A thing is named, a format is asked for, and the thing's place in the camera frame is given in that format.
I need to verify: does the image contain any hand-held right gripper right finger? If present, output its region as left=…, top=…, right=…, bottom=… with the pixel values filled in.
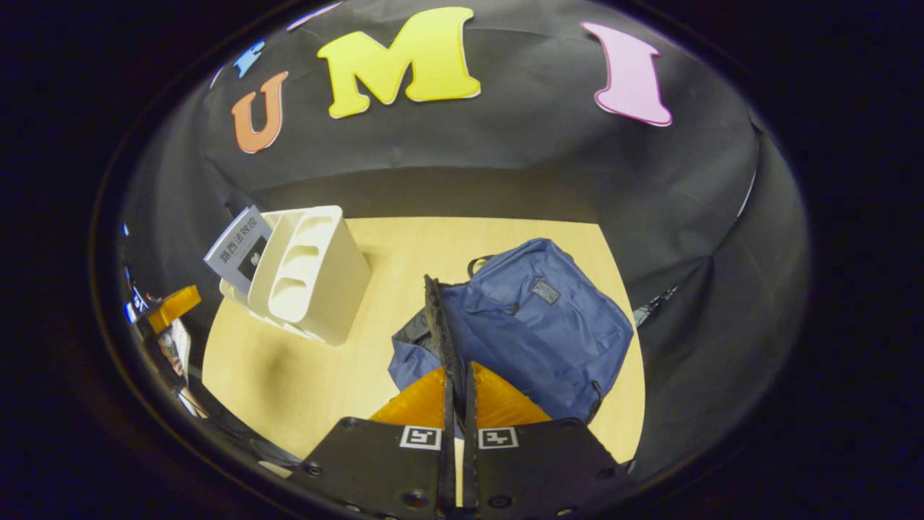
left=462, top=361, right=625, bottom=520

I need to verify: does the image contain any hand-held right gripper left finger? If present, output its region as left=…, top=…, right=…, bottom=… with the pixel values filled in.
left=300, top=365, right=457, bottom=520

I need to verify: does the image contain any grey book dark picture cover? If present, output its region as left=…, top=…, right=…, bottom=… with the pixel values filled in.
left=204, top=205, right=274, bottom=297

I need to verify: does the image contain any blue schoolbag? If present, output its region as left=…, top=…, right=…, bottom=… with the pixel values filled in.
left=388, top=238, right=635, bottom=438

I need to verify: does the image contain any white plastic bookshelf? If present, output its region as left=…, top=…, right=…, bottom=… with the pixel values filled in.
left=220, top=206, right=372, bottom=346

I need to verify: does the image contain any blue white printed panel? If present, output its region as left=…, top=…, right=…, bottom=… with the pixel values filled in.
left=123, top=224, right=149, bottom=322

